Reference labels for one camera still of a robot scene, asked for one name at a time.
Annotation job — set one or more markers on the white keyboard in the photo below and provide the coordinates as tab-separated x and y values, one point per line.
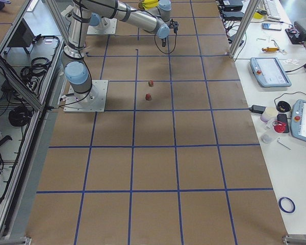
271	9

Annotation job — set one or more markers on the white paper cup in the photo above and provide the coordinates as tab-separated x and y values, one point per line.
268	114

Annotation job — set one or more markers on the smartphone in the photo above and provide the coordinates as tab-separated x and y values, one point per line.
271	26

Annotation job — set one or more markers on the grey teach pendant far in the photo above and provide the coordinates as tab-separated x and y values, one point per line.
269	72

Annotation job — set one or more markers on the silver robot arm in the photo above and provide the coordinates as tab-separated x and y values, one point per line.
98	22
154	21

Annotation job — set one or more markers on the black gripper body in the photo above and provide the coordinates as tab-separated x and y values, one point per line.
163	40

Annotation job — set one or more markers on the grey teach pendant near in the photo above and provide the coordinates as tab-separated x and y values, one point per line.
298	120

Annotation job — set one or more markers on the grey teach pendant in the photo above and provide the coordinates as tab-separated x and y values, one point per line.
298	120
269	72

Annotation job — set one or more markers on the black power adapter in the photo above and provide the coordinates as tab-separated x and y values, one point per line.
257	109

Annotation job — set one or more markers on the aluminium frame post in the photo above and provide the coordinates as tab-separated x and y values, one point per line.
248	15

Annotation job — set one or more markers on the red strawberry one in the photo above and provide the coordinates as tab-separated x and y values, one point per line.
150	83

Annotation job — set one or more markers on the yellow handled tool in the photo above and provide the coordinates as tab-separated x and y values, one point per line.
270	49

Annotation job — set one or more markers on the black small bowl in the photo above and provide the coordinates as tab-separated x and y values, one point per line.
283	107

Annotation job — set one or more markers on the yellow banana bunch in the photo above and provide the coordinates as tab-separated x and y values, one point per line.
147	4

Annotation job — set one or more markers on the allen key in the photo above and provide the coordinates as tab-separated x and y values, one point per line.
281	143

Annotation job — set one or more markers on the black monitor box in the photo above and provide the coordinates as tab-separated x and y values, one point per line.
23	37

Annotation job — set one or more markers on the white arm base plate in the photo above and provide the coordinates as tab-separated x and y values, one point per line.
94	102
109	31

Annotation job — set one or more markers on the red strawberry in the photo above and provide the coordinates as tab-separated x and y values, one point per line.
148	97

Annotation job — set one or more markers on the red round tool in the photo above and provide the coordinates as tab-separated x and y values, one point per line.
279	127

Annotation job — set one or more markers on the blue tape roll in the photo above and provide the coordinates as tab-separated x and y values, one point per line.
286	205

